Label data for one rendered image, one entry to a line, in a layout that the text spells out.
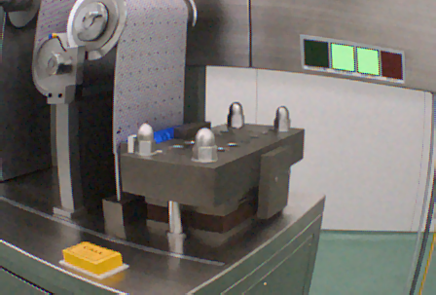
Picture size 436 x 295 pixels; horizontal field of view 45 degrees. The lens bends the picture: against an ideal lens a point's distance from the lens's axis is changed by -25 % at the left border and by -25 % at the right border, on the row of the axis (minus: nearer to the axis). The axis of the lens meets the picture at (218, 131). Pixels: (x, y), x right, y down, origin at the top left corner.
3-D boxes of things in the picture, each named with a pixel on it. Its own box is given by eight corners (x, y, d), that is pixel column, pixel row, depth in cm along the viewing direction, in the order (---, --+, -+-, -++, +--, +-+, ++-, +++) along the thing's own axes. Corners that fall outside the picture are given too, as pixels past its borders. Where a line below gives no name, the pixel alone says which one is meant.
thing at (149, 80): (113, 153, 105) (117, 42, 102) (180, 133, 126) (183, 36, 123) (116, 153, 105) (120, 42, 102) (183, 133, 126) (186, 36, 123)
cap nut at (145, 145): (129, 154, 100) (129, 124, 99) (141, 150, 103) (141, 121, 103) (149, 157, 99) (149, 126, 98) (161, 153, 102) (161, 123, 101)
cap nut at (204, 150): (187, 161, 97) (187, 129, 96) (199, 156, 100) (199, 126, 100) (210, 163, 95) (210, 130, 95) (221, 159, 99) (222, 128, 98)
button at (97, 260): (64, 263, 80) (61, 249, 80) (88, 254, 86) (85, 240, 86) (98, 276, 77) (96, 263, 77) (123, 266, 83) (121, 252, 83)
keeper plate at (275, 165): (256, 218, 109) (260, 154, 108) (277, 204, 118) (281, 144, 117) (270, 219, 108) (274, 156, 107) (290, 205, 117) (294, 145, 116)
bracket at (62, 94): (53, 213, 105) (49, 50, 101) (69, 207, 111) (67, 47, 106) (69, 220, 103) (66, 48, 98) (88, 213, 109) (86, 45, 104)
